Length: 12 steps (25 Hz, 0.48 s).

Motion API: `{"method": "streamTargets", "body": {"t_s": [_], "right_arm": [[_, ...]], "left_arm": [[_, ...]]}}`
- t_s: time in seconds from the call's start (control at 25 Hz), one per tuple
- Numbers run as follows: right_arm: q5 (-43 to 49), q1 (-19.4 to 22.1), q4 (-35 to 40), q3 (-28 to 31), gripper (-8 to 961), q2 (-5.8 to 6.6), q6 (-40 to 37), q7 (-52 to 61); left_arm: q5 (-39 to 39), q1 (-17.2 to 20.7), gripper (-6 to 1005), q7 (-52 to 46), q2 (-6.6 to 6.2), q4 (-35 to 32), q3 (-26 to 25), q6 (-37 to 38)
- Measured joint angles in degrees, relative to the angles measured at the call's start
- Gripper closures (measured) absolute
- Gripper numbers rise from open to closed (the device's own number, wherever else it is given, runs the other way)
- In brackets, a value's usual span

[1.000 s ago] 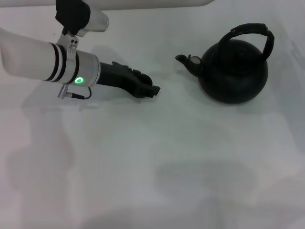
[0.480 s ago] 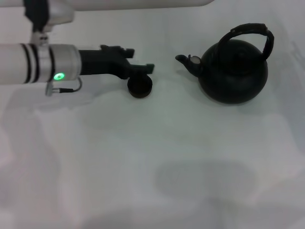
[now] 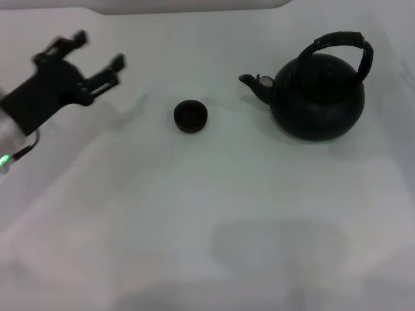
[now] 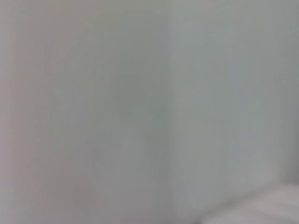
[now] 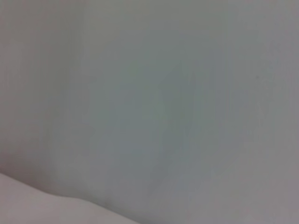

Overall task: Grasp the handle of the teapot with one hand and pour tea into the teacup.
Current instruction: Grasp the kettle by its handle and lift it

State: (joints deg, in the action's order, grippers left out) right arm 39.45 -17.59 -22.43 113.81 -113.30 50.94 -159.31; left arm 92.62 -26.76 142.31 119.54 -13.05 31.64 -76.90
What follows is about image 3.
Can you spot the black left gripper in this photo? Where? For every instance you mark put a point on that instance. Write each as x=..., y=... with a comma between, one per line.
x=45, y=90

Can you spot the small dark teacup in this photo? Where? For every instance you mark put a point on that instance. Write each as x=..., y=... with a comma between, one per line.
x=190, y=116

